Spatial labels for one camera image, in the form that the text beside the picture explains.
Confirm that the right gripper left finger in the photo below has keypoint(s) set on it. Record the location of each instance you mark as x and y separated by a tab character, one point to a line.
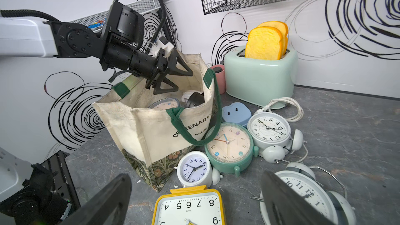
111	203

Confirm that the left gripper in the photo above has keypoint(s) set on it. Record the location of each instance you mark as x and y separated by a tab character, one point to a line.
122	51

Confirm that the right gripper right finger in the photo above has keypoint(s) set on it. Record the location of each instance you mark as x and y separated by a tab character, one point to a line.
285	207

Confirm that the cream canvas tote bag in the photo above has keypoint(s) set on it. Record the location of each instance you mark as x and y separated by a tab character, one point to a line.
153	141

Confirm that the blue round beige clock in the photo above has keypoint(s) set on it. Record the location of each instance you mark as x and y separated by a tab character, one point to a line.
165	104

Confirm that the white square clock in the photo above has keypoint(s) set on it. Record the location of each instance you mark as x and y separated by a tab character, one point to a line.
187	94

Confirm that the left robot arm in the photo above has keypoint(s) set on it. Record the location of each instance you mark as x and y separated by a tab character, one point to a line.
30	33

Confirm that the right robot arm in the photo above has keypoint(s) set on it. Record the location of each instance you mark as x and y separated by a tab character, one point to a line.
36	204

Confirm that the silver twin bell clock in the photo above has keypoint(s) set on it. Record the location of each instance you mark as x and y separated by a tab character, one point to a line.
302	180

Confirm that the white twin bell clock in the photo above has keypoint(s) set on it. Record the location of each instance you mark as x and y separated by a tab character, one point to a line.
273	136

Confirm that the green round pastel clock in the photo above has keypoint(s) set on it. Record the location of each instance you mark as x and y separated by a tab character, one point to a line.
231	148

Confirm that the light blue clock back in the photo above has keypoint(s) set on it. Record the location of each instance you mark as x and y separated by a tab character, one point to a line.
236	113

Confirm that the yellow rectangular clock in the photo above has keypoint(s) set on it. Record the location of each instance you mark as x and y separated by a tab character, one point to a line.
190	206

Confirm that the white purple face clock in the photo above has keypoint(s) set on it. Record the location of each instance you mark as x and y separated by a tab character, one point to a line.
194	169

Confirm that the pink cup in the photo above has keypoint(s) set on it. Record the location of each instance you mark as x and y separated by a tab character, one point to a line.
219	70

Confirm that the blue candy packet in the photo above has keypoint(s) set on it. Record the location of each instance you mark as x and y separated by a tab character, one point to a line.
97	26

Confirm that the mint green toaster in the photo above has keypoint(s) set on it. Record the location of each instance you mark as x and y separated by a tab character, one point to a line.
259	81

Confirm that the yellow toast slice front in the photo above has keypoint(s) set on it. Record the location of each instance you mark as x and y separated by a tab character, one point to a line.
264	43

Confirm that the yellow toast slice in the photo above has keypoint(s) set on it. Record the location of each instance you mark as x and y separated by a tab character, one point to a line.
264	43
283	29

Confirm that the yellow toast slice back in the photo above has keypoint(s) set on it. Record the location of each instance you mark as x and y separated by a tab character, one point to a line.
283	29

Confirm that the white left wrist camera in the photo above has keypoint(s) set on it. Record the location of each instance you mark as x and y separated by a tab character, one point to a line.
161	44

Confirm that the white wire shelf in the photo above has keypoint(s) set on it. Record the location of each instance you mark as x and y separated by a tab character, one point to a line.
113	15

